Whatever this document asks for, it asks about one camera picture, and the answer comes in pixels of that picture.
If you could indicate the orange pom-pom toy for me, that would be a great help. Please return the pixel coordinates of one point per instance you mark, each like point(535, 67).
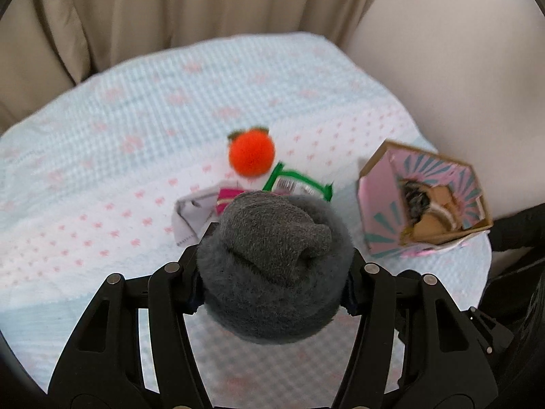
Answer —
point(251, 152)

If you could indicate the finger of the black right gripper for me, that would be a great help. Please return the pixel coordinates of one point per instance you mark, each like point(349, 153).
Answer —
point(493, 336)

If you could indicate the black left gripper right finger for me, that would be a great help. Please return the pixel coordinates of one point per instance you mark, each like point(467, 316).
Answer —
point(414, 347)

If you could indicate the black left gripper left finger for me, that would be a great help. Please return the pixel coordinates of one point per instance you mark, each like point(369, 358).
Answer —
point(130, 348)

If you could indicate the beige curtain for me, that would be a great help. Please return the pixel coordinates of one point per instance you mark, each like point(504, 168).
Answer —
point(50, 46)

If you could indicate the grey fuzzy sock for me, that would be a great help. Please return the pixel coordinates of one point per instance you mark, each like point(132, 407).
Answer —
point(275, 268)

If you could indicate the brown plush toy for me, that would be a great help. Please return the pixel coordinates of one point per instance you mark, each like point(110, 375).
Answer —
point(441, 215)

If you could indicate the magenta zip pouch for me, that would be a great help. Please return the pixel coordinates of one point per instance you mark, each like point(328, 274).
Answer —
point(225, 197)

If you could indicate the white grey cloth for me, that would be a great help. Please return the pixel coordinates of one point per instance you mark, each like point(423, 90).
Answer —
point(194, 212)

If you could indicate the black patterned cloth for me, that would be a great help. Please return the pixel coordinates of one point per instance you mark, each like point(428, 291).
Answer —
point(418, 199)

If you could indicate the green wet wipes pack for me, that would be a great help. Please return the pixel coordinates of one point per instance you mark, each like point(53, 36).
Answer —
point(286, 181)

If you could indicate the pink teal cardboard box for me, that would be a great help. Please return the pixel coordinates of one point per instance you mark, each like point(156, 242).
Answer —
point(386, 226)

